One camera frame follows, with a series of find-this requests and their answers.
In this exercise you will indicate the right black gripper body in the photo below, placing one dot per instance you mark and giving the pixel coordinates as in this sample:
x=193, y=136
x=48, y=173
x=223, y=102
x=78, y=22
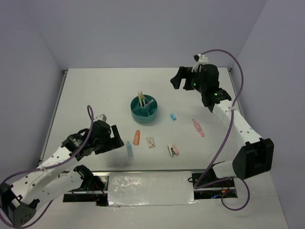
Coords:
x=186, y=73

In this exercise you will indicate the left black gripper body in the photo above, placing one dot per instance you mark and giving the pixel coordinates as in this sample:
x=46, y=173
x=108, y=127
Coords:
x=108, y=143

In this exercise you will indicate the blue cap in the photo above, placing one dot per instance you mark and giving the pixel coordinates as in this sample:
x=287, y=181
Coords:
x=173, y=116

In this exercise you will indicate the green white pen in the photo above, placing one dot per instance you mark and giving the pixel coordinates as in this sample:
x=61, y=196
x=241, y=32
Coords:
x=143, y=99

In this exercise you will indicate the yellow pen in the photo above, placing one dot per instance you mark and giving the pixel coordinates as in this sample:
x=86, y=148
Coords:
x=140, y=99

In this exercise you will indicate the pink highlighter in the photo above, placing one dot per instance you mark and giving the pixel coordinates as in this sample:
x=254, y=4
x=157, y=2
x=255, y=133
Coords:
x=198, y=128

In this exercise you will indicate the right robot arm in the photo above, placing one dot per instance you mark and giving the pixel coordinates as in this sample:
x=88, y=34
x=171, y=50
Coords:
x=255, y=153

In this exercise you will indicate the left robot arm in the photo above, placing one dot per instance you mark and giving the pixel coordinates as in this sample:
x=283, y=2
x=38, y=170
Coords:
x=58, y=174

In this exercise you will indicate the orange transparent cap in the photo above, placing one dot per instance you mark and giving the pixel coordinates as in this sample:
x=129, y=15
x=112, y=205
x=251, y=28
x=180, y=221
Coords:
x=137, y=137

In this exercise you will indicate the white staples box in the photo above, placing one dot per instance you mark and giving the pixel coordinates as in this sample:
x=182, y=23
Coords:
x=150, y=142

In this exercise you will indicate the teal round organizer container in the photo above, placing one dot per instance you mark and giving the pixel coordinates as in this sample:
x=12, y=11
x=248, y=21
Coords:
x=144, y=115

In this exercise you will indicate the pink white stapler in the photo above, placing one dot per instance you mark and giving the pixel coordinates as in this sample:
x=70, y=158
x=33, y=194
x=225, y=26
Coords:
x=173, y=150

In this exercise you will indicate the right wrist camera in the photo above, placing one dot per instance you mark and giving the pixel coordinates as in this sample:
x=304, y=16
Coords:
x=200, y=59

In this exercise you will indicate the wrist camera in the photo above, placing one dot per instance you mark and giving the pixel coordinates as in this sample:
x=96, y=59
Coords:
x=101, y=117
x=200, y=59

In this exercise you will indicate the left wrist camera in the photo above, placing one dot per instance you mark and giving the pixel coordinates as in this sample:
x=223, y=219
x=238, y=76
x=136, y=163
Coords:
x=101, y=117

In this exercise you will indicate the foil covered base plate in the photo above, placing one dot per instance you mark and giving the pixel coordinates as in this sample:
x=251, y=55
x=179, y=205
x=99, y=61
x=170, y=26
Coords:
x=150, y=189

